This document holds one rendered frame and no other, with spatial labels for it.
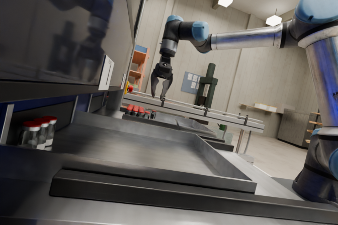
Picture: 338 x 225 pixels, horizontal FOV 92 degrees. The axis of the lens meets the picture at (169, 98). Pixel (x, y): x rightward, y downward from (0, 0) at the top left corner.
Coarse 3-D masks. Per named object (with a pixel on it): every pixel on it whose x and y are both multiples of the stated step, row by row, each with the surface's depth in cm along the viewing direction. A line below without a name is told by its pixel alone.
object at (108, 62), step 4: (108, 60) 29; (104, 64) 27; (108, 64) 30; (112, 64) 34; (104, 68) 27; (108, 68) 31; (112, 68) 35; (104, 72) 28; (108, 72) 31; (104, 76) 29; (100, 80) 27; (104, 80) 30; (108, 80) 33; (100, 84) 27; (104, 84) 30; (108, 84) 34; (100, 88) 28; (104, 88) 31
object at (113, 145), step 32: (64, 128) 37; (96, 128) 42; (128, 128) 45; (160, 128) 47; (0, 160) 17; (32, 160) 18; (64, 160) 19; (96, 160) 19; (128, 160) 28; (160, 160) 32; (192, 160) 36; (224, 160) 32
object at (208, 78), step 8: (208, 72) 753; (200, 80) 787; (208, 80) 740; (216, 80) 732; (200, 88) 786; (200, 96) 770; (208, 96) 727; (200, 104) 796; (208, 104) 726; (200, 120) 725
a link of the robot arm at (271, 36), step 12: (288, 24) 59; (216, 36) 72; (228, 36) 69; (240, 36) 67; (252, 36) 65; (264, 36) 63; (276, 36) 61; (288, 36) 59; (204, 48) 76; (216, 48) 74; (228, 48) 72; (240, 48) 71
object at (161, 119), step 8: (160, 112) 81; (136, 120) 54; (144, 120) 54; (152, 120) 55; (160, 120) 79; (168, 120) 82; (184, 120) 83; (192, 120) 84; (176, 128) 56; (184, 128) 57; (192, 128) 57; (200, 128) 73
